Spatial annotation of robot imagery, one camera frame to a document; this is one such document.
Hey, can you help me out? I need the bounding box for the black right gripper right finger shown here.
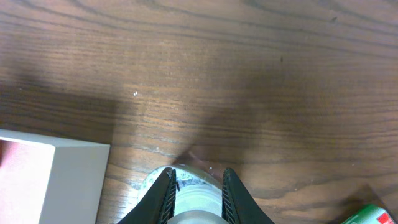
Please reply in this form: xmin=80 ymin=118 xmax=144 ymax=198
xmin=221 ymin=168 xmax=274 ymax=224

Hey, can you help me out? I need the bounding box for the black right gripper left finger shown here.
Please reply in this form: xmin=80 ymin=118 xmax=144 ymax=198
xmin=118 ymin=167 xmax=177 ymax=224

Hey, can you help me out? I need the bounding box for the clear sanitizer bottle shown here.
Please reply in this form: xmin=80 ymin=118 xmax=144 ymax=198
xmin=137 ymin=166 xmax=227 ymax=224

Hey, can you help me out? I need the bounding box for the green soap box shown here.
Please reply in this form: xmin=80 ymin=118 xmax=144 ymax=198
xmin=341 ymin=204 xmax=397 ymax=224

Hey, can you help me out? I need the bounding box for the white box pink interior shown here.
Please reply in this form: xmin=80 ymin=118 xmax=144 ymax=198
xmin=1 ymin=129 xmax=110 ymax=223

